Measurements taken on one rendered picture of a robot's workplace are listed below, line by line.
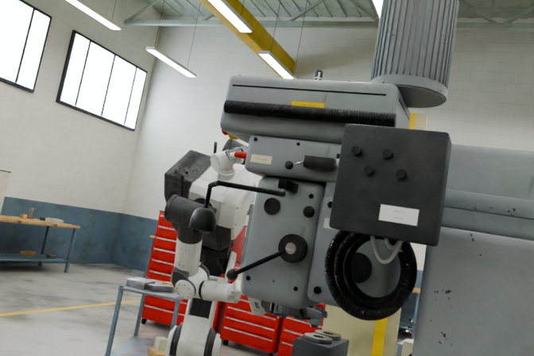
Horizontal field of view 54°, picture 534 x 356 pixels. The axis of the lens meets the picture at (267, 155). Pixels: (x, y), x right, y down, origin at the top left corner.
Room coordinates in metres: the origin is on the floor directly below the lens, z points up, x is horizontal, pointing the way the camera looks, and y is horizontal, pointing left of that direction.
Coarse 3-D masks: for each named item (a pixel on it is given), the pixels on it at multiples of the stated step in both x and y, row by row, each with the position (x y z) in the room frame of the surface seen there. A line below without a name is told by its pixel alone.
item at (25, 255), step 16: (32, 208) 9.60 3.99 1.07; (48, 224) 9.37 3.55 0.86; (64, 224) 9.84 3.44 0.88; (0, 256) 9.03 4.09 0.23; (16, 256) 9.37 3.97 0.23; (32, 256) 9.73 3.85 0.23; (48, 256) 9.83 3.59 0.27; (64, 272) 10.04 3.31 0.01; (416, 288) 9.50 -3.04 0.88; (416, 304) 9.09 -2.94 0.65
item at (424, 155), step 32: (352, 128) 1.01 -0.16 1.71; (384, 128) 0.99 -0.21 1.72; (352, 160) 1.01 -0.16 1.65; (384, 160) 0.98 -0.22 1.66; (416, 160) 0.96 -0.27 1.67; (448, 160) 0.98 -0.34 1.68; (352, 192) 1.00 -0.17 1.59; (384, 192) 0.98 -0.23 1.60; (416, 192) 0.96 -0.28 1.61; (352, 224) 1.00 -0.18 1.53; (384, 224) 0.98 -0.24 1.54; (416, 224) 0.95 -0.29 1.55
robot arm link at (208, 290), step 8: (200, 272) 1.98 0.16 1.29; (192, 280) 1.93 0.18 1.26; (200, 280) 1.96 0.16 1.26; (208, 280) 2.02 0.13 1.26; (200, 288) 1.95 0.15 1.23; (208, 288) 1.93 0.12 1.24; (216, 288) 1.93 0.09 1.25; (224, 288) 1.91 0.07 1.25; (200, 296) 1.96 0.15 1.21; (208, 296) 1.94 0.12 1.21; (216, 296) 1.93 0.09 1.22; (224, 296) 1.91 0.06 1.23
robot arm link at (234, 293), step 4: (236, 280) 1.90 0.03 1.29; (232, 284) 1.89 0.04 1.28; (236, 284) 1.88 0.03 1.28; (228, 288) 1.91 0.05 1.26; (232, 288) 1.88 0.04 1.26; (236, 288) 1.86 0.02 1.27; (228, 292) 1.90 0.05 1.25; (232, 292) 1.88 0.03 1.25; (236, 292) 1.87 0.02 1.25; (240, 292) 1.86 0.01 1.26; (228, 296) 1.90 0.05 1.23; (232, 296) 1.89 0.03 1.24; (236, 296) 1.92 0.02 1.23; (240, 296) 1.95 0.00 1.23; (228, 300) 1.91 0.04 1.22; (232, 300) 1.91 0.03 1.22; (236, 300) 1.92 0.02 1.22
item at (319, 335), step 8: (304, 336) 1.74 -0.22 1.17; (312, 336) 1.73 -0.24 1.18; (320, 336) 1.76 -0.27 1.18; (328, 336) 1.79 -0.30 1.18; (336, 336) 1.80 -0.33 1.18; (296, 344) 1.71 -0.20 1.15; (304, 344) 1.70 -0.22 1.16; (312, 344) 1.69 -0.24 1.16; (320, 344) 1.69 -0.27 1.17; (328, 344) 1.71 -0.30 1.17; (336, 344) 1.74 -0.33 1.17; (344, 344) 1.81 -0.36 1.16; (296, 352) 1.71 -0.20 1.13; (304, 352) 1.70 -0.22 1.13; (312, 352) 1.69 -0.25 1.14; (320, 352) 1.68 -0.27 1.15; (328, 352) 1.67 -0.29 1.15; (336, 352) 1.74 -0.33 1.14; (344, 352) 1.82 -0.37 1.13
